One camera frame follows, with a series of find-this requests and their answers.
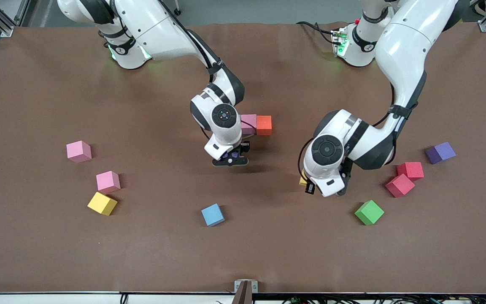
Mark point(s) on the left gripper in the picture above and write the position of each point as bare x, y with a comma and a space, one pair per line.
310, 187

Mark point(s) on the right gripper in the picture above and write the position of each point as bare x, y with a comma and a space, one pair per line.
244, 147

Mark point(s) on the purple foam cube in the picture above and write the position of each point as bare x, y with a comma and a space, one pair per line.
441, 152
227, 156

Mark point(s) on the green foam cube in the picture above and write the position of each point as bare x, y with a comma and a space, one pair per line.
369, 212

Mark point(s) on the yellow foam cube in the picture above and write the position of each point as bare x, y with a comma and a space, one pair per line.
302, 181
101, 204

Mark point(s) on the pink foam cube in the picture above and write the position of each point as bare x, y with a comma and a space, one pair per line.
78, 152
249, 120
108, 182

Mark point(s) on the orange foam cube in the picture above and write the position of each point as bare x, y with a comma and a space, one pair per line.
264, 125

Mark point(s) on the blue foam cube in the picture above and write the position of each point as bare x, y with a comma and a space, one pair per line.
212, 215

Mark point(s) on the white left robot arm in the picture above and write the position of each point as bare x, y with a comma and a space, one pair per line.
403, 42

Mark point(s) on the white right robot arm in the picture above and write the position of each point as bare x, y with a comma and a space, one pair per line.
158, 25

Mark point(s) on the red foam cube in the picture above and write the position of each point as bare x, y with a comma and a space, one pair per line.
400, 186
412, 169

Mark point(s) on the brown table cover sheet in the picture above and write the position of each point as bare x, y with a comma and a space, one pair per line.
243, 253

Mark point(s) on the white table edge rail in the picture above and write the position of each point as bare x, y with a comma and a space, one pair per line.
36, 299

